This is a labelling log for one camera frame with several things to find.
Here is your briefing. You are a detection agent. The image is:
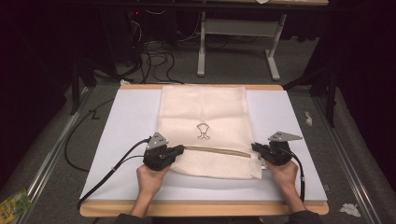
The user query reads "black floor cable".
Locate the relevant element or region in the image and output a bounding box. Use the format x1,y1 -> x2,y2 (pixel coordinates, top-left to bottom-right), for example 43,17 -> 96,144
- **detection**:
64,98 -> 116,173

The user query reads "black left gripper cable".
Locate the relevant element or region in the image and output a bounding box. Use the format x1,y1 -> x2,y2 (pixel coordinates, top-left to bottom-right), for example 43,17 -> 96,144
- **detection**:
76,137 -> 152,210

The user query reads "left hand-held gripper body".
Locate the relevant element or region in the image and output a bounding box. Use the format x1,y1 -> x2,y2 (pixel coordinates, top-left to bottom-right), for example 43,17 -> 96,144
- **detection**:
142,131 -> 177,172

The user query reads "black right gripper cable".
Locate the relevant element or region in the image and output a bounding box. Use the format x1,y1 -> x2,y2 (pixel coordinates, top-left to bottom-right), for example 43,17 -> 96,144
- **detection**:
279,147 -> 307,203

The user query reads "crumpled white tissue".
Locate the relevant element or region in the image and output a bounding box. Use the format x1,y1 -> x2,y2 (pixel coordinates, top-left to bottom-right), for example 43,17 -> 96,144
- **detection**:
338,203 -> 362,218

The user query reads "white desk frame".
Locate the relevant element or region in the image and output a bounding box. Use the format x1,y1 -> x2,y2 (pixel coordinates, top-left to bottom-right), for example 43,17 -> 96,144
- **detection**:
196,0 -> 330,82

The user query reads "metal floor rail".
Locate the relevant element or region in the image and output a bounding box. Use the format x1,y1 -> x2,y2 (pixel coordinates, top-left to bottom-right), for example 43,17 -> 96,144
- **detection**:
312,96 -> 387,224
14,87 -> 93,224

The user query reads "person's right hand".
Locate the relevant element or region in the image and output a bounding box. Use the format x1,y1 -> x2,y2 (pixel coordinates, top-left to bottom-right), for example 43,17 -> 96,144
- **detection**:
263,159 -> 300,194

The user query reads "cream mesh laundry bag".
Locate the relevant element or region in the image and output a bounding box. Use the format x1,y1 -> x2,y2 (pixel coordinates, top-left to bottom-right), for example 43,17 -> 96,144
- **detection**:
156,85 -> 264,181

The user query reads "wooden table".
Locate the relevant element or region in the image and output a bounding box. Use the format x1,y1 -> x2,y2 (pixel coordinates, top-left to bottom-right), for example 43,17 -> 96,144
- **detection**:
78,83 -> 330,218

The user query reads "white table mat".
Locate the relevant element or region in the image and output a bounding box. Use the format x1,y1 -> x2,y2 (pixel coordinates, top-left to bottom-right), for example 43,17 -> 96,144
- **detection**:
78,88 -> 329,203

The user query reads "green snack packet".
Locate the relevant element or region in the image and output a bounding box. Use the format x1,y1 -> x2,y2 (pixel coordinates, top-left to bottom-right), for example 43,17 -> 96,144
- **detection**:
0,189 -> 34,224

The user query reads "black stand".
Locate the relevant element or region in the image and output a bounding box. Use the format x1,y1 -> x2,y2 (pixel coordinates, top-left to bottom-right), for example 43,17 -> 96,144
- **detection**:
283,66 -> 339,129
68,59 -> 97,117

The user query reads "tangle of black cables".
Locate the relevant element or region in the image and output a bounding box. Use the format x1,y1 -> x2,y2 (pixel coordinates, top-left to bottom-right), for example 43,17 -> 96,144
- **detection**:
125,18 -> 185,85

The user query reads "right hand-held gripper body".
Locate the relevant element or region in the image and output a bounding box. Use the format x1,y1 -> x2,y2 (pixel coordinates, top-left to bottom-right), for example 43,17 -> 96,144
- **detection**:
263,130 -> 304,167

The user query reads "person's left hand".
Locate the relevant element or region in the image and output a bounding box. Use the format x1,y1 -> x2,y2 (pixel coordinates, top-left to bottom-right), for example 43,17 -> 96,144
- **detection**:
135,162 -> 172,200

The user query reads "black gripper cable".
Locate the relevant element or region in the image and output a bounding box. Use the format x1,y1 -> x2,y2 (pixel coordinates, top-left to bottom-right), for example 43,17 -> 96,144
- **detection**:
279,147 -> 307,203
76,137 -> 152,210

